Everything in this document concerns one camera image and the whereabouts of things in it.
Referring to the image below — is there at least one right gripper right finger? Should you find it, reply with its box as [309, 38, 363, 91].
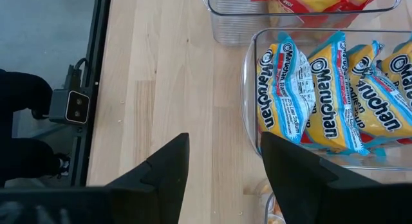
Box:
[260, 131, 380, 224]

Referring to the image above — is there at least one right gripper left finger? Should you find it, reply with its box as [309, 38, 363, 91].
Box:
[104, 132, 191, 224]

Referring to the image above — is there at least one blue-edged Maruchan ramen pack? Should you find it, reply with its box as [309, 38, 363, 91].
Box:
[381, 37, 412, 106]
[302, 30, 371, 156]
[256, 32, 317, 144]
[346, 40, 412, 147]

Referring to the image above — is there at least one person's leg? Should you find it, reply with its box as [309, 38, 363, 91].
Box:
[0, 136, 70, 188]
[0, 68, 54, 120]

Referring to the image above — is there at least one clear plastic bin with label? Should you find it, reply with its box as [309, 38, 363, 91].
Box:
[201, 0, 403, 46]

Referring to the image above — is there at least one grey table-edge camera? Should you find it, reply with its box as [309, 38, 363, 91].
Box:
[48, 88, 91, 125]

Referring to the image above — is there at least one black camera cable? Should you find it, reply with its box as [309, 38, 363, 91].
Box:
[66, 58, 89, 89]

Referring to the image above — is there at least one black aluminium table frame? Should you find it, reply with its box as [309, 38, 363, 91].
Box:
[69, 0, 112, 188]

